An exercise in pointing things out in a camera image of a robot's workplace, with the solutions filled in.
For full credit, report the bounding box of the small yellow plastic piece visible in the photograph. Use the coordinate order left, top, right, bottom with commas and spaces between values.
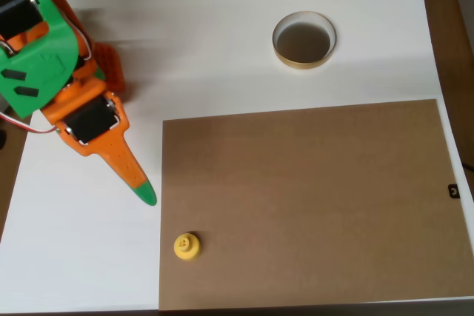
173, 232, 203, 262

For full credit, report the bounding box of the round shallow gold-rimmed dish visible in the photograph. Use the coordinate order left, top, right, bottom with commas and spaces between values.
272, 10, 338, 70

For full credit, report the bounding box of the brown rectangular board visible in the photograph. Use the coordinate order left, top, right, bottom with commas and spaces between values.
158, 98, 474, 312

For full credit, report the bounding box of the white red servo cable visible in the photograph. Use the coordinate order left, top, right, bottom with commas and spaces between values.
0, 111, 62, 135

